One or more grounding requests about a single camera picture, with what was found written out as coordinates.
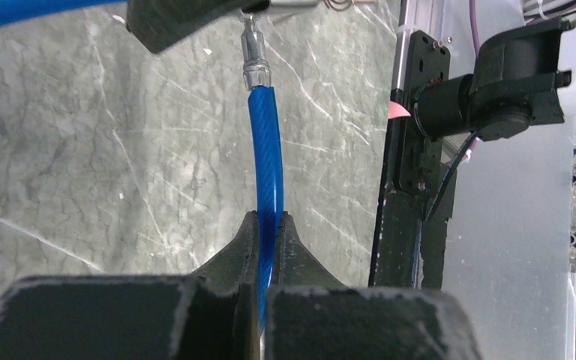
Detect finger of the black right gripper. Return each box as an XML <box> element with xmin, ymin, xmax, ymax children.
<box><xmin>126</xmin><ymin>0</ymin><xmax>270</xmax><ymax>54</ymax></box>

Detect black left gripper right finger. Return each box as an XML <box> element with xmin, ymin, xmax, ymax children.
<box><xmin>264</xmin><ymin>213</ymin><xmax>482</xmax><ymax>359</ymax></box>

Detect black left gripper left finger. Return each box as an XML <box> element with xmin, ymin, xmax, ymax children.
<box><xmin>0</xmin><ymin>211</ymin><xmax>260</xmax><ymax>359</ymax></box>

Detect blue cable lock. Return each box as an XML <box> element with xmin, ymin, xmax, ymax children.
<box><xmin>0</xmin><ymin>0</ymin><xmax>319</xmax><ymax>329</ymax></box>

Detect small keys of blue lock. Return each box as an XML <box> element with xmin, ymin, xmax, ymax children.
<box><xmin>322</xmin><ymin>0</ymin><xmax>378</xmax><ymax>12</ymax></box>

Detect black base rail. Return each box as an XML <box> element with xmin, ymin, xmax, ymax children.
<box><xmin>368</xmin><ymin>31</ymin><xmax>465</xmax><ymax>290</ymax></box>

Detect aluminium extrusion frame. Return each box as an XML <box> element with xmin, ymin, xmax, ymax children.
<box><xmin>443</xmin><ymin>114</ymin><xmax>576</xmax><ymax>359</ymax></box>

